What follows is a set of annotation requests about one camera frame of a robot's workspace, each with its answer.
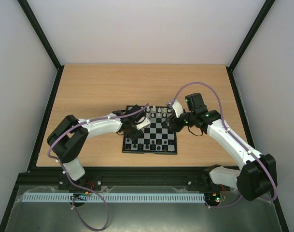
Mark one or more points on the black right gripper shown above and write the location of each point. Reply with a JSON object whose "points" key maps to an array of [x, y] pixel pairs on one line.
{"points": [[173, 123]]}

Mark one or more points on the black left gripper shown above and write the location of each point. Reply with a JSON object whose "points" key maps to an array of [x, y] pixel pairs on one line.
{"points": [[134, 137]]}

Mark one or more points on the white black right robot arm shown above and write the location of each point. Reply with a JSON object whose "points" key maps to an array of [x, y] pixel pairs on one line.
{"points": [[256, 175]]}

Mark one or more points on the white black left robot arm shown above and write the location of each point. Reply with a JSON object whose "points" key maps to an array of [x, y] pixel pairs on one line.
{"points": [[67, 139]]}

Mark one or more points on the black white chess board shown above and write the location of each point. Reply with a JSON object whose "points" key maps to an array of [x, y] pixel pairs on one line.
{"points": [[156, 139]]}

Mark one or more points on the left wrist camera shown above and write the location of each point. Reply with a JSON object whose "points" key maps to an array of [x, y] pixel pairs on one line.
{"points": [[144, 122]]}

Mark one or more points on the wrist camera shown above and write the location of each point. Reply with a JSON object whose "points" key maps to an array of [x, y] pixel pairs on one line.
{"points": [[144, 122], [176, 106]]}

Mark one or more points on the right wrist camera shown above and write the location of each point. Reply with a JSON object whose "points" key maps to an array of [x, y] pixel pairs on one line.
{"points": [[176, 106]]}

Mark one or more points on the light blue cable duct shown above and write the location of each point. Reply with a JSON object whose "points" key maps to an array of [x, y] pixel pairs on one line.
{"points": [[115, 198]]}

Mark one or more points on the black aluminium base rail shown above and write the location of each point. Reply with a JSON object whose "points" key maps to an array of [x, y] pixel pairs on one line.
{"points": [[191, 178]]}

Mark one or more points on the black frame post right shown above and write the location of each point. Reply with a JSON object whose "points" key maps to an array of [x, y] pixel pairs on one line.
{"points": [[250, 34]]}

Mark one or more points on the black frame post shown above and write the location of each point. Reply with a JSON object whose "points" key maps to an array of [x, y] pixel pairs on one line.
{"points": [[39, 32], [250, 34]]}

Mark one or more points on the black frame post left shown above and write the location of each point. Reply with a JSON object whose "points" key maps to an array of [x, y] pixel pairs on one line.
{"points": [[39, 32]]}

